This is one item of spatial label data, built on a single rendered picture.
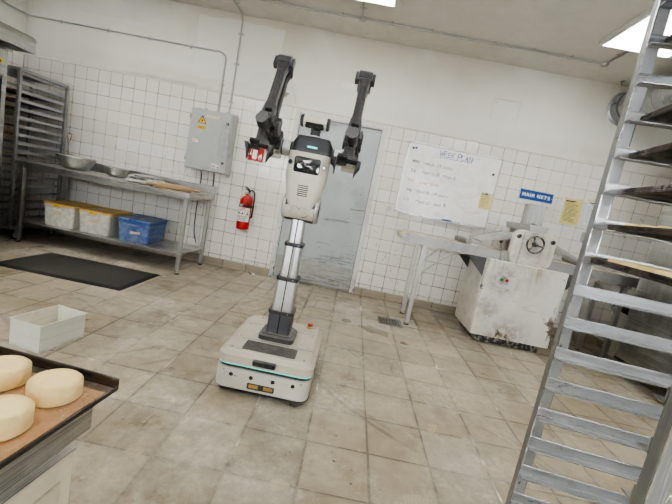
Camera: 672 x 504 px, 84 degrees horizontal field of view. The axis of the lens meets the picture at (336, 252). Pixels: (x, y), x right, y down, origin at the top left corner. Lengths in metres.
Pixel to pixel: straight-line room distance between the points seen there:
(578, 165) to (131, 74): 5.43
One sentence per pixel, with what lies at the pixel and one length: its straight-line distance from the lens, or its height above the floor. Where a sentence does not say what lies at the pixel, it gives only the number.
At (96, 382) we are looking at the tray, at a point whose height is 0.90.
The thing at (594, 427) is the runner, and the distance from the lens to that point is 1.34.
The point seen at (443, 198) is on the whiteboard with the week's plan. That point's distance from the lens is 4.76.
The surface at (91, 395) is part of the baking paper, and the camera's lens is 0.52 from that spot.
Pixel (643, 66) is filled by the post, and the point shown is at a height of 1.62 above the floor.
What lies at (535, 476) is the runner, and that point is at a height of 0.50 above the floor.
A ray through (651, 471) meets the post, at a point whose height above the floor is 0.84.
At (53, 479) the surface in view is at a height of 0.82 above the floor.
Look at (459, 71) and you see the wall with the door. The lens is 5.02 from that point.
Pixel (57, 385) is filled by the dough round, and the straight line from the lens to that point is 0.51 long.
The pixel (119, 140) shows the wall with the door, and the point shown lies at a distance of 5.55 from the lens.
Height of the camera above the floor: 1.17
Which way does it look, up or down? 8 degrees down
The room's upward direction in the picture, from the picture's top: 11 degrees clockwise
